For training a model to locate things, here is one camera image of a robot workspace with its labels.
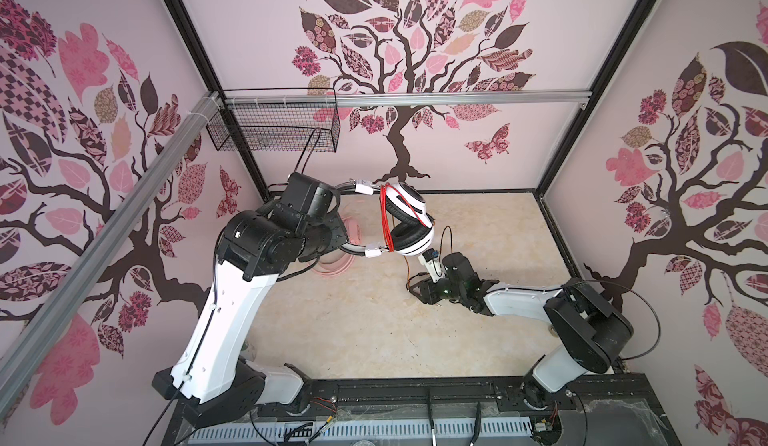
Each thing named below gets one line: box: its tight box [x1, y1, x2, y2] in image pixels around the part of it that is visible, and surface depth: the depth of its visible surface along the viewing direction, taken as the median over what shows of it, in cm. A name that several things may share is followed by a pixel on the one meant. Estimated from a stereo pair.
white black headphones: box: [334, 180, 435, 258], surface depth 57 cm
